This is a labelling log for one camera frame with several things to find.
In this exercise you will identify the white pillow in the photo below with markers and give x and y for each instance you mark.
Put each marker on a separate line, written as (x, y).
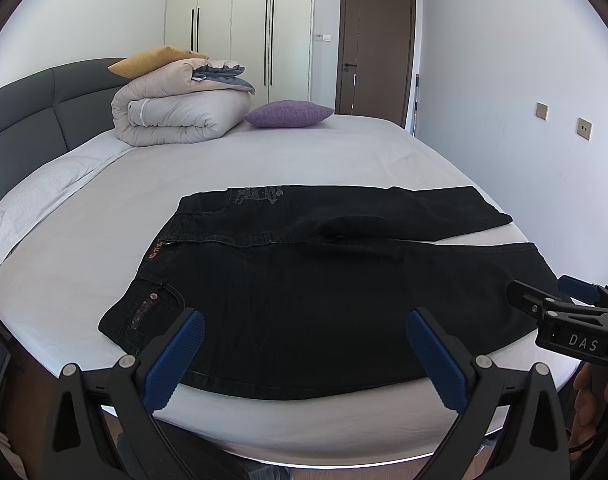
(49, 186)

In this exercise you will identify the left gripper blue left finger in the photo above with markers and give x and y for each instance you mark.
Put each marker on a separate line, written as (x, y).
(165, 360)

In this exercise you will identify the brown wooden door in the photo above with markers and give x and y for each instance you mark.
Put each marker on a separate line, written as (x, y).
(376, 51)

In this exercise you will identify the beige wall socket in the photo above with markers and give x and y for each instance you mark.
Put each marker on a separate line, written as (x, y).
(541, 111)
(584, 128)

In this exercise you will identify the beige wall socket far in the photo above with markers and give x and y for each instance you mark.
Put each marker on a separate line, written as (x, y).
(541, 111)

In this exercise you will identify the folded beige grey duvet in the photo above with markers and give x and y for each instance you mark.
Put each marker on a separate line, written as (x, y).
(182, 102)

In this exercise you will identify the purple cushion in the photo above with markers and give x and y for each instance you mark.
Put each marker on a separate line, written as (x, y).
(288, 114)

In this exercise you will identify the mustard yellow cushion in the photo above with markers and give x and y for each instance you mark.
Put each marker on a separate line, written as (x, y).
(149, 60)

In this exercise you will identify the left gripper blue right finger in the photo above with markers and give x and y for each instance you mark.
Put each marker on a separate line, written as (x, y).
(443, 358)

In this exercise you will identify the person's right hand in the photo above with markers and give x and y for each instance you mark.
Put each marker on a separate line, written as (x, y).
(585, 406)

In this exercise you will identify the dark grey padded headboard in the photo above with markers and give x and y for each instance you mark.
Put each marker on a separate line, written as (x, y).
(49, 113)

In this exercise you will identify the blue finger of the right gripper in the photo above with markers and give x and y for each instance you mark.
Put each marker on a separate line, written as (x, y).
(587, 293)
(527, 299)

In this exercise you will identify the beige wall socket near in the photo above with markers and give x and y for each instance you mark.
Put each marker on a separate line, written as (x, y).
(584, 128)

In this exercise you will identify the black denim pants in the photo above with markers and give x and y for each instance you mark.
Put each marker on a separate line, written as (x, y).
(305, 290)

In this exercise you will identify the white wardrobe with black handles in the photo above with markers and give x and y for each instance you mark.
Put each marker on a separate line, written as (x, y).
(272, 39)

